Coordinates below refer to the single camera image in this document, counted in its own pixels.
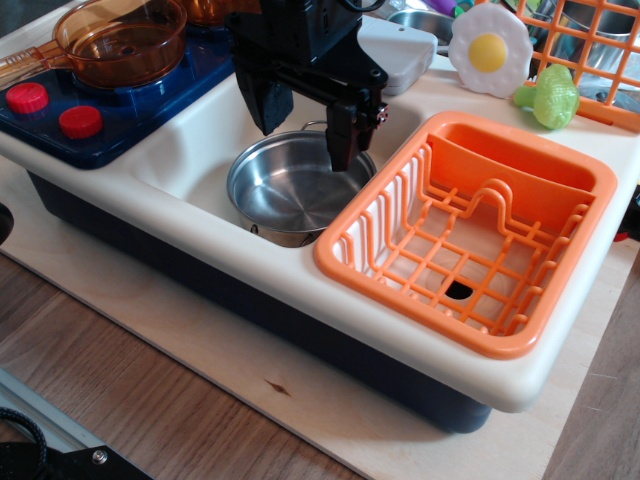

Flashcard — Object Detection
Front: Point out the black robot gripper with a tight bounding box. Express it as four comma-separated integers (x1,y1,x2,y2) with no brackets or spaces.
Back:
225,1,389,172

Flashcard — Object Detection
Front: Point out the small stainless steel pot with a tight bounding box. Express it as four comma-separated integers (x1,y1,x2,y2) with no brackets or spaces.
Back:
227,121,377,248

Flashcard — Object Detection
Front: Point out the cream toy sink unit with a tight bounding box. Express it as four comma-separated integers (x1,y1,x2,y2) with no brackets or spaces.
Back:
1,65,639,413

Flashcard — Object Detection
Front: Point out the orange plastic drying rack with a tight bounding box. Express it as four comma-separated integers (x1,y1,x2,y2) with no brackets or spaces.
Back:
314,112,617,360

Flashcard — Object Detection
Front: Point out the steel bowl in background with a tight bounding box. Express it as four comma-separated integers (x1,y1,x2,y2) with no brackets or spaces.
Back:
387,9,454,56

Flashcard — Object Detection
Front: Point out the toy fried egg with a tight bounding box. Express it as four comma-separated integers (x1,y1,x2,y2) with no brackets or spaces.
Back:
448,3,533,98

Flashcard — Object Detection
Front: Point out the amber transparent saucepan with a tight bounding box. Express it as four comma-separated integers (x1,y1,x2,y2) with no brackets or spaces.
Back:
1,0,187,90

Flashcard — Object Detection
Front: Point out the red stove knob right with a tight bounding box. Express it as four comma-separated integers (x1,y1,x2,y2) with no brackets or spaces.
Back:
58,105,103,140

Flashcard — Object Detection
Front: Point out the red stove knob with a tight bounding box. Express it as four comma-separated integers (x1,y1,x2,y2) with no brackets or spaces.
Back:
58,105,103,140
6,82,50,115

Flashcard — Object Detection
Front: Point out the green toy broccoli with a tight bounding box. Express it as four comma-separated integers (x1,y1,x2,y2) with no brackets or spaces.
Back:
514,64,581,130

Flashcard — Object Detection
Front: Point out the blue toy stove top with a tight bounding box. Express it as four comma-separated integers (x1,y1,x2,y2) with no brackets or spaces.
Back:
1,25,234,169

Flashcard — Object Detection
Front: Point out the red stove knob left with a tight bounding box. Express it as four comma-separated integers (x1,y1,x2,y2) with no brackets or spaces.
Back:
6,82,50,115

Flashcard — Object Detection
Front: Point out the orange plastic grid basket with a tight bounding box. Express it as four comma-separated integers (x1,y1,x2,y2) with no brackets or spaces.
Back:
506,1,639,134

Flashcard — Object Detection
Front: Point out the light wooden base board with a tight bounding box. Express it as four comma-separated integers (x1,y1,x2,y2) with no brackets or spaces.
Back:
1,161,639,479

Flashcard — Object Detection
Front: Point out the black bracket with screw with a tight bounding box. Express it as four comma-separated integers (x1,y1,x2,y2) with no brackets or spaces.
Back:
0,407,154,480

